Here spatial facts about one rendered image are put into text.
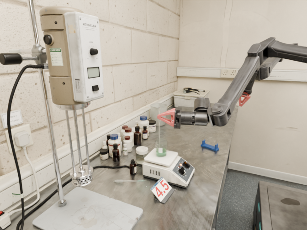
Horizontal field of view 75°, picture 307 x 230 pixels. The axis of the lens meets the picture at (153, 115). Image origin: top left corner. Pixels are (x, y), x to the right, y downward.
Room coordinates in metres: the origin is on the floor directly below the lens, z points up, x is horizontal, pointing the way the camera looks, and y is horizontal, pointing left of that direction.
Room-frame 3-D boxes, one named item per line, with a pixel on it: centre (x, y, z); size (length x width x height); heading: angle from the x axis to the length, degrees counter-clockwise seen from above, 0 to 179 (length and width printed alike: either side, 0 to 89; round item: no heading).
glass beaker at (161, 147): (0.80, -0.03, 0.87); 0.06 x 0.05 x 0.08; 17
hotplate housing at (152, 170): (0.78, -0.06, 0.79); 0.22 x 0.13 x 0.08; 65
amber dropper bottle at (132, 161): (0.79, 0.09, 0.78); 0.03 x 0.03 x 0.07
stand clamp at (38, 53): (0.54, 0.33, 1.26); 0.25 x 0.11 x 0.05; 65
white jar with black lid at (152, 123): (1.31, 0.02, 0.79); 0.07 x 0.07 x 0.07
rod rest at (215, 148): (1.05, -0.32, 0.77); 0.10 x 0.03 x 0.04; 46
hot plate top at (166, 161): (0.79, -0.04, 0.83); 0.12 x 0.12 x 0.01; 65
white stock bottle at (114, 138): (0.96, 0.20, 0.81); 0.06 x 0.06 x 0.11
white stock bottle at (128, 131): (1.07, 0.14, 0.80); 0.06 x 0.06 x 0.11
